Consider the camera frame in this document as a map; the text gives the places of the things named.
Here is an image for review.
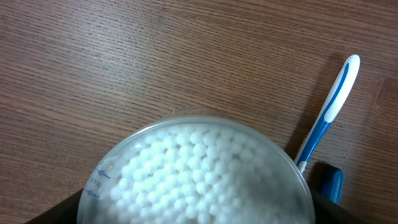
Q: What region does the white cotton swab tub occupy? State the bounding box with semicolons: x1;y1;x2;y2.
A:
76;116;315;223

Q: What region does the blue white toothbrush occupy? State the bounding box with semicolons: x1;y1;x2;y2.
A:
294;54;361;174

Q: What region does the blue disposable razor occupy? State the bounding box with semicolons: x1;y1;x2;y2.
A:
320;166;345;204

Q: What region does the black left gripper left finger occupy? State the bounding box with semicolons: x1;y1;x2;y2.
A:
25;189;83;224

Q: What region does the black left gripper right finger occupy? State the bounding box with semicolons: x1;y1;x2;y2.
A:
310;189;367;224

